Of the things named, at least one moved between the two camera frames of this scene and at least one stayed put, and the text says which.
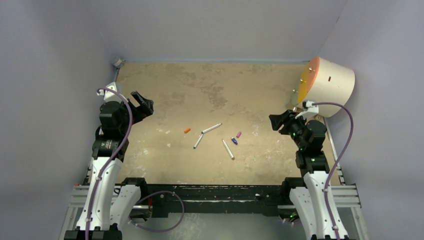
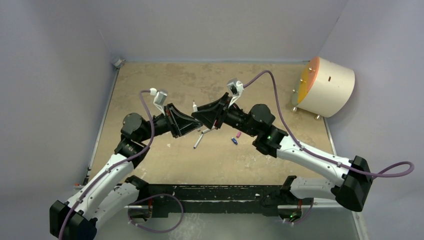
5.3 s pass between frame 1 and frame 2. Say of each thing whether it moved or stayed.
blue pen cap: stayed
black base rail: stayed
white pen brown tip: moved
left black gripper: moved
